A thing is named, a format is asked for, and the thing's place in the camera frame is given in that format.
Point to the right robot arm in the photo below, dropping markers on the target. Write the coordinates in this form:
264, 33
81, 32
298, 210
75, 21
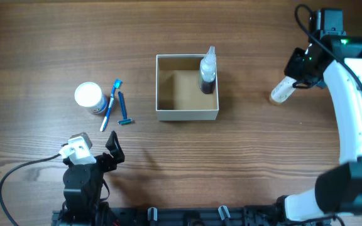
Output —
333, 60

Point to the clear spray bottle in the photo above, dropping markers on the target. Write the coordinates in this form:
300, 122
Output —
208, 70

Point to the white leaf-print tube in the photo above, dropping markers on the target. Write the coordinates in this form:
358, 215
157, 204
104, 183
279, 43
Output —
282, 91

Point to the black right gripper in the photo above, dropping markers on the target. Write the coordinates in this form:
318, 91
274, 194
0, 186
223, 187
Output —
290, 69

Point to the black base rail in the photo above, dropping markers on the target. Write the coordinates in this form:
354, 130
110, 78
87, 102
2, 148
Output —
172, 217

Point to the blue disposable razor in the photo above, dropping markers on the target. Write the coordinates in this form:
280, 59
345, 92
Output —
125, 119

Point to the blue white toothbrush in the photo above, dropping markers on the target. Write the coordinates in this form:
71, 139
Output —
117, 83

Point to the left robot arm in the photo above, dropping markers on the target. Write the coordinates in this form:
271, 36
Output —
84, 181

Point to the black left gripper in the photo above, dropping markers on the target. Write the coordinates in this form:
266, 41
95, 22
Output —
110, 164

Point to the cotton swab tub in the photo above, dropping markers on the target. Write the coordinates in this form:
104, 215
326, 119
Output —
90, 96

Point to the white cardboard box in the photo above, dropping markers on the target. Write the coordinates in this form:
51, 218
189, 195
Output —
178, 95

